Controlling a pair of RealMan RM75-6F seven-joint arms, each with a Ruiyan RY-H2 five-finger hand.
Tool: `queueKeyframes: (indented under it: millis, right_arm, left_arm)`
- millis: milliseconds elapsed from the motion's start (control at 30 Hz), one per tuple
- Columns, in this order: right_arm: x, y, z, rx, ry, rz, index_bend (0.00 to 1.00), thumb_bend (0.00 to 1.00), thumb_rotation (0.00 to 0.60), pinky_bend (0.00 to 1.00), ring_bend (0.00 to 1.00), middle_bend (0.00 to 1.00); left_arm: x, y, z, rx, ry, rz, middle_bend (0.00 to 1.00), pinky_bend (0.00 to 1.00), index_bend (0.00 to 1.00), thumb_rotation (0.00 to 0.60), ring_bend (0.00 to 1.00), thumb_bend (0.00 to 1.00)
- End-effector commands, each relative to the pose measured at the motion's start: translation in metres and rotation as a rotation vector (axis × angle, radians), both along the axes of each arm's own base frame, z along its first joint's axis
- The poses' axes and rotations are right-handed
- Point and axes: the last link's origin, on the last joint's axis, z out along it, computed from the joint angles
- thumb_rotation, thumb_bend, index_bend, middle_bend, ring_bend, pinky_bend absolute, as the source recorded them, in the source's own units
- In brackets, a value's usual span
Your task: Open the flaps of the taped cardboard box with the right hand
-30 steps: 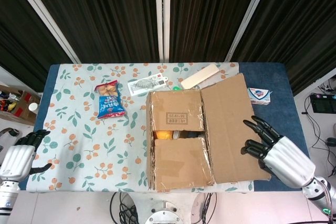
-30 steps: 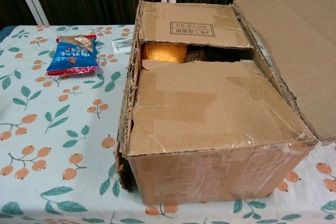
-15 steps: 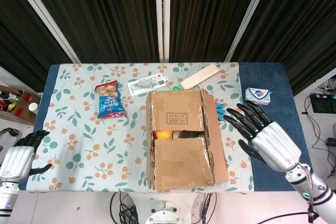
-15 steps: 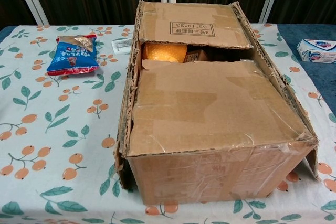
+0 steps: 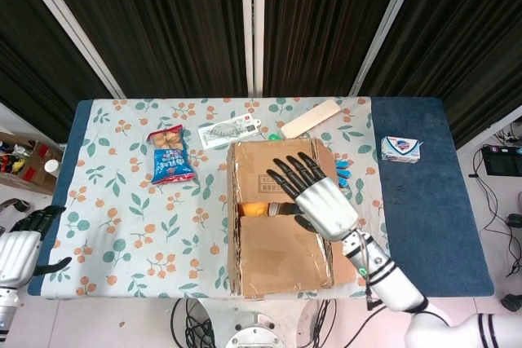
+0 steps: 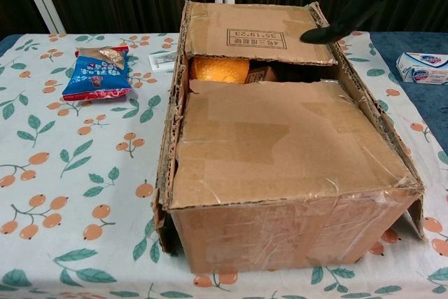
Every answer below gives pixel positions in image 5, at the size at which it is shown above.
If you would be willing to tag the floral tablecloth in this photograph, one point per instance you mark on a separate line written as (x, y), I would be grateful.
(134, 201)

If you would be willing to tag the blue hand clapper toy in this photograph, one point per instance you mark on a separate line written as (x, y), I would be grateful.
(343, 174)

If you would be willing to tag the white soap box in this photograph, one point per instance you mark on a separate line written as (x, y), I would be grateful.
(401, 150)

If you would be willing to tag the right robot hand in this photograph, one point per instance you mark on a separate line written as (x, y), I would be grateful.
(326, 209)

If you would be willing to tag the yellow rubber chicken toy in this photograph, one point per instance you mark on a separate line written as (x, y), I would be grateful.
(253, 209)

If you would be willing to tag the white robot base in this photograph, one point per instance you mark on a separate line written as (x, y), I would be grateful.
(255, 333)

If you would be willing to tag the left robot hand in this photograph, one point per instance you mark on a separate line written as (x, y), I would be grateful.
(16, 254)

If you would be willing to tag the open cardboard box with clutter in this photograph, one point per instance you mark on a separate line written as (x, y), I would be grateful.
(24, 164)

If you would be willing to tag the brown cardboard box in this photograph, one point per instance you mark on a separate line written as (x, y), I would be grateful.
(277, 254)

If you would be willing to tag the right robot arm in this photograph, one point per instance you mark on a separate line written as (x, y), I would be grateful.
(391, 283)

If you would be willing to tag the black flat device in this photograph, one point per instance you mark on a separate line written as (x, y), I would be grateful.
(497, 160)

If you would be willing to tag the white frame post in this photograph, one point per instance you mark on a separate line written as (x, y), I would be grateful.
(387, 26)
(252, 22)
(69, 22)

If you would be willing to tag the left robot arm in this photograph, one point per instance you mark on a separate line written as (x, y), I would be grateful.
(8, 307)

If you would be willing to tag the dark pleated curtain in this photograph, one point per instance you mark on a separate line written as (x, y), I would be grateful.
(163, 18)

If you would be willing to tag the blue snack bag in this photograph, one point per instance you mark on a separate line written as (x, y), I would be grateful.
(169, 160)

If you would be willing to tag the packaged ruler protractor set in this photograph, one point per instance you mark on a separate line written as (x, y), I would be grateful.
(226, 130)

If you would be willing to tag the flat beige wooden board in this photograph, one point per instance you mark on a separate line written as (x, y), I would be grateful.
(312, 117)

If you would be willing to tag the green plastic bowl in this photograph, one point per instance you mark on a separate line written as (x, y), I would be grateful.
(275, 136)

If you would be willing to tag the white capped bottle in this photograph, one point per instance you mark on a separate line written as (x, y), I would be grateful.
(51, 166)

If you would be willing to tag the blue table cover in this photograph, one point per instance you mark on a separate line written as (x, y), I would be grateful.
(428, 209)

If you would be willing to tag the black stand foot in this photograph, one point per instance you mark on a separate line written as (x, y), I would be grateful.
(511, 302)

